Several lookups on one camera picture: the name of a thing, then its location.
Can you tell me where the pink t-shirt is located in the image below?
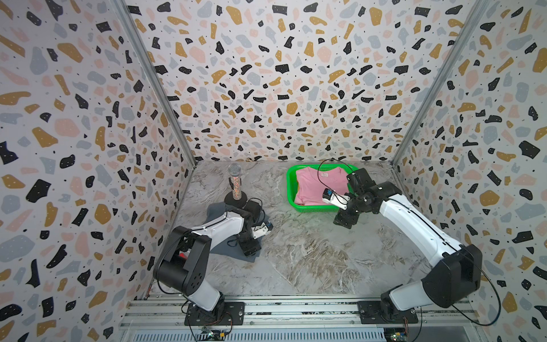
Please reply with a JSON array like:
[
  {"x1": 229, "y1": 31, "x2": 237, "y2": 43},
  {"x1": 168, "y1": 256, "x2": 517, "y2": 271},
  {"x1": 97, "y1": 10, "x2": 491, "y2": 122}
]
[{"x1": 294, "y1": 167, "x2": 348, "y2": 206}]

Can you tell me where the green plastic basket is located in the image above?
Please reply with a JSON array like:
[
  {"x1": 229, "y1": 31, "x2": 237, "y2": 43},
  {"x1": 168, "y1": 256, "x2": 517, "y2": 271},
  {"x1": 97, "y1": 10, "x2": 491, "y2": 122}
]
[{"x1": 286, "y1": 163, "x2": 357, "y2": 212}]

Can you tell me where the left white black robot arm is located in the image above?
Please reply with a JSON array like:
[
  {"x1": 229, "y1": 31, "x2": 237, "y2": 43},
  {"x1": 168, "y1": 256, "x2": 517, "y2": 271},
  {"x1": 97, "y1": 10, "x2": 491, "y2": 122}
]
[{"x1": 153, "y1": 199, "x2": 270, "y2": 321}]

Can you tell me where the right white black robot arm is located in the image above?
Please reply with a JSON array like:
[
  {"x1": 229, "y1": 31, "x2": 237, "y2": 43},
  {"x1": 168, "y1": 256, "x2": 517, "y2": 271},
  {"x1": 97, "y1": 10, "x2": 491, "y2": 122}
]
[{"x1": 323, "y1": 169, "x2": 482, "y2": 321}]

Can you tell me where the sprinkle tube on black base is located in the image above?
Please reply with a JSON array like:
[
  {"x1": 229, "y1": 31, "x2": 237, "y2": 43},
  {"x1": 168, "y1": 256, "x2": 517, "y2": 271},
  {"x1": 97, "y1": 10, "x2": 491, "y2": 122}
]
[{"x1": 224, "y1": 163, "x2": 248, "y2": 209}]

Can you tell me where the left circuit board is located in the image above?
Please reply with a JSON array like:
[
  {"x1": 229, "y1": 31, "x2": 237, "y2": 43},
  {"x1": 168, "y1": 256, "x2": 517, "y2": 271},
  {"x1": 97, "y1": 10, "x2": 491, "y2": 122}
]
[{"x1": 198, "y1": 326, "x2": 226, "y2": 341}]

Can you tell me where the circuit board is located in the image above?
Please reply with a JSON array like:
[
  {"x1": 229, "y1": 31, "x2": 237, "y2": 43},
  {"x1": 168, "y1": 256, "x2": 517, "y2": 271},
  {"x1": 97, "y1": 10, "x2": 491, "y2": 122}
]
[
  {"x1": 383, "y1": 328, "x2": 408, "y2": 342},
  {"x1": 198, "y1": 326, "x2": 226, "y2": 341}
]

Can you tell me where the right circuit board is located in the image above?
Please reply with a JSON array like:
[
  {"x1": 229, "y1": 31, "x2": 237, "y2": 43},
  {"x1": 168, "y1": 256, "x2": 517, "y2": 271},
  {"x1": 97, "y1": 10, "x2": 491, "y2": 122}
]
[{"x1": 383, "y1": 328, "x2": 408, "y2": 342}]

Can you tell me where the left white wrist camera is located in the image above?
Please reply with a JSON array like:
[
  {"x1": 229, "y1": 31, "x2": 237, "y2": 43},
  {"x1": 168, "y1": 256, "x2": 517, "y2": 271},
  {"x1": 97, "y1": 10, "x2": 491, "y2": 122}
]
[{"x1": 252, "y1": 222, "x2": 273, "y2": 239}]

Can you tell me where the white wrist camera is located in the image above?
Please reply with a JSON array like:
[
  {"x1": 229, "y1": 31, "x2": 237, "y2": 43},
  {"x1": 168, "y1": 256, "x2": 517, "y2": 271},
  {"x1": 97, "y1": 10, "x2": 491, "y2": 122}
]
[
  {"x1": 252, "y1": 222, "x2": 273, "y2": 239},
  {"x1": 322, "y1": 188, "x2": 350, "y2": 210}
]

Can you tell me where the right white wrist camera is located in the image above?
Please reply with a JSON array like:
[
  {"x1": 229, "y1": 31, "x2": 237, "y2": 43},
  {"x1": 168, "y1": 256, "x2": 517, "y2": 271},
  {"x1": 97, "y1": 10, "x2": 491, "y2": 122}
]
[{"x1": 322, "y1": 188, "x2": 350, "y2": 210}]

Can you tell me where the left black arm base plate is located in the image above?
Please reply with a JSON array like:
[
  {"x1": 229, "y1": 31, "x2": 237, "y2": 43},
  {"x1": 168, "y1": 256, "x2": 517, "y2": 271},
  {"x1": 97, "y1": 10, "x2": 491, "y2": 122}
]
[{"x1": 185, "y1": 302, "x2": 245, "y2": 326}]

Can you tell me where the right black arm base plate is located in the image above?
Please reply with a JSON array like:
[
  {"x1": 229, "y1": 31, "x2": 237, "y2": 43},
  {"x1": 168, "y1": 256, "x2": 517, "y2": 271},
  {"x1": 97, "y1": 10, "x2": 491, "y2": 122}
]
[{"x1": 357, "y1": 300, "x2": 419, "y2": 325}]

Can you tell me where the aluminium front rail frame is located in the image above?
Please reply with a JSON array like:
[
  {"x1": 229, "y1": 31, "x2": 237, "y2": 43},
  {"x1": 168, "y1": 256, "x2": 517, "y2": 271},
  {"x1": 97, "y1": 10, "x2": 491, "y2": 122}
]
[{"x1": 116, "y1": 295, "x2": 488, "y2": 341}]

